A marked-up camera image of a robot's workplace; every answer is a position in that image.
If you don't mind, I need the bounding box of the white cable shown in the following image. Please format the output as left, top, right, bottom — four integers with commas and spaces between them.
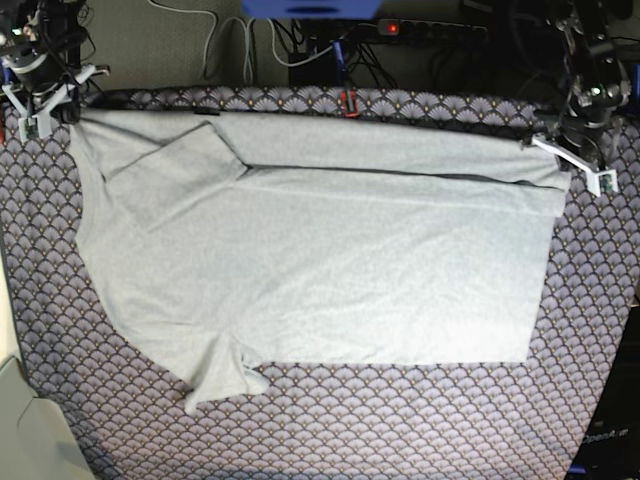
202, 9, 334, 84

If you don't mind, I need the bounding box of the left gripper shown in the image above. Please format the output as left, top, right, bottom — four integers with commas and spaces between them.
547, 89, 625, 160

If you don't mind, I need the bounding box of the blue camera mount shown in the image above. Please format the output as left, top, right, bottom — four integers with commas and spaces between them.
242, 0, 381, 20

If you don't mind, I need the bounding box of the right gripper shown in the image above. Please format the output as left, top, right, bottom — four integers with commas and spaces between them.
2, 47, 80, 125

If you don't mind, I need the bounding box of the light grey T-shirt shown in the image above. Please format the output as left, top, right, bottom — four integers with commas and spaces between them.
70, 110, 571, 412

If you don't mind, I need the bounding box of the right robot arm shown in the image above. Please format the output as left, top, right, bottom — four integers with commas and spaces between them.
1, 1, 89, 113

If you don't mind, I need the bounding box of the black power strip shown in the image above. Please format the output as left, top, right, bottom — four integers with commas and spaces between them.
376, 19, 489, 44

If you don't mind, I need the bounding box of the red table clamp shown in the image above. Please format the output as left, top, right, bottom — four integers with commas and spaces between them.
340, 89, 359, 118

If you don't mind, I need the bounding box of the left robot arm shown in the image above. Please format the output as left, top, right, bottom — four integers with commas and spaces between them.
549, 1, 632, 154

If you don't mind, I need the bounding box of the beige chair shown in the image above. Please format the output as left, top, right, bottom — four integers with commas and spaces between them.
1, 357, 94, 479

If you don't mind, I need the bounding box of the black box under table edge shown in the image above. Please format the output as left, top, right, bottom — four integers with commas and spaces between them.
288, 50, 343, 87

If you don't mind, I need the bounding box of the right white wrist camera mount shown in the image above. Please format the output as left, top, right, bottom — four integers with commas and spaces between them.
1, 64, 111, 143

